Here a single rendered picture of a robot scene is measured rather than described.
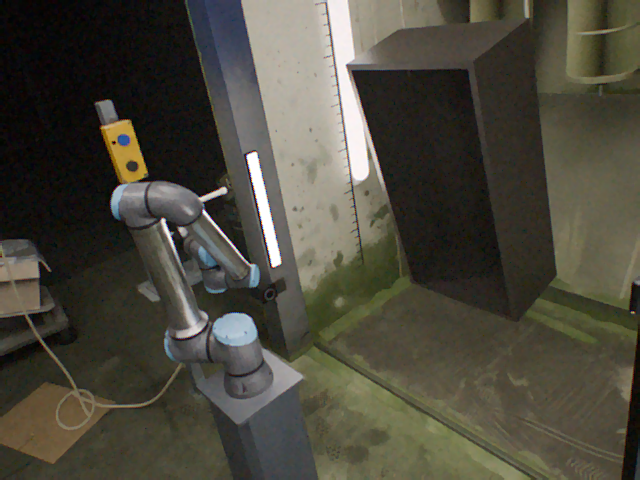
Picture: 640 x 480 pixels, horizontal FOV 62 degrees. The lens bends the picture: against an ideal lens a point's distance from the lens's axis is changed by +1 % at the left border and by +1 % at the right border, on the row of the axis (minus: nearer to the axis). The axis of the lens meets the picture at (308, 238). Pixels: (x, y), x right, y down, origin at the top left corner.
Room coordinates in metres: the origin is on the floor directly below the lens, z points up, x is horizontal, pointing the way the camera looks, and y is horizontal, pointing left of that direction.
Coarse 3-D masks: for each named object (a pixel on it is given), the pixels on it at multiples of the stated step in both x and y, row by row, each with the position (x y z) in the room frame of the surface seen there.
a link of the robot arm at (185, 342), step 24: (120, 192) 1.60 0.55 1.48; (144, 192) 1.56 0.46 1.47; (120, 216) 1.58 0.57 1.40; (144, 216) 1.56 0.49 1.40; (144, 240) 1.58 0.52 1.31; (168, 240) 1.62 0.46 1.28; (168, 264) 1.60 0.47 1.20; (168, 288) 1.59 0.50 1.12; (168, 312) 1.62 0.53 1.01; (192, 312) 1.63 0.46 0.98; (168, 336) 1.66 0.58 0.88; (192, 336) 1.60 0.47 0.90; (192, 360) 1.61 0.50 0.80
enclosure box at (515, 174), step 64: (384, 64) 2.06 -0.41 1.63; (448, 64) 1.83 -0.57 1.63; (512, 64) 1.89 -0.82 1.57; (384, 128) 2.34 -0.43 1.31; (448, 128) 2.36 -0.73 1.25; (512, 128) 1.88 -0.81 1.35; (384, 192) 2.30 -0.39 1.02; (448, 192) 2.47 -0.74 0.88; (512, 192) 1.88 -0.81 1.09; (448, 256) 2.48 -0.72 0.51; (512, 256) 1.87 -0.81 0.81
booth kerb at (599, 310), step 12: (552, 288) 2.51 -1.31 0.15; (564, 288) 2.46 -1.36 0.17; (552, 300) 2.51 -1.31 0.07; (564, 300) 2.45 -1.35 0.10; (576, 300) 2.40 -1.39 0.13; (588, 300) 2.35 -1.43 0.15; (600, 300) 2.30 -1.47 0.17; (588, 312) 2.34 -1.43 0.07; (600, 312) 2.30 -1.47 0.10; (612, 312) 2.25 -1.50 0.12; (624, 312) 2.20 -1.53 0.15; (624, 324) 2.20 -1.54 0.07; (636, 324) 2.15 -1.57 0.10
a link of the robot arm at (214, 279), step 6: (204, 270) 1.88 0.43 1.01; (210, 270) 1.87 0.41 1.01; (216, 270) 1.88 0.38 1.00; (222, 270) 1.88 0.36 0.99; (204, 276) 1.88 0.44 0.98; (210, 276) 1.87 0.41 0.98; (216, 276) 1.87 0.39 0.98; (222, 276) 1.86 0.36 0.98; (204, 282) 1.89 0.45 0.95; (210, 282) 1.87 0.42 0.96; (216, 282) 1.86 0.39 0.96; (222, 282) 1.86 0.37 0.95; (210, 288) 1.88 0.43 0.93; (216, 288) 1.87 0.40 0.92; (222, 288) 1.88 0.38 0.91
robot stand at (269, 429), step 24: (216, 384) 1.64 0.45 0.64; (288, 384) 1.56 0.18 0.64; (216, 408) 1.53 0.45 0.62; (240, 408) 1.48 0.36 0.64; (264, 408) 1.47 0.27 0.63; (288, 408) 1.54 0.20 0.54; (240, 432) 1.45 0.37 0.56; (264, 432) 1.47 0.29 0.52; (288, 432) 1.53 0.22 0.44; (240, 456) 1.50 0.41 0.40; (264, 456) 1.46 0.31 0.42; (288, 456) 1.51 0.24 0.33; (312, 456) 1.60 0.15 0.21
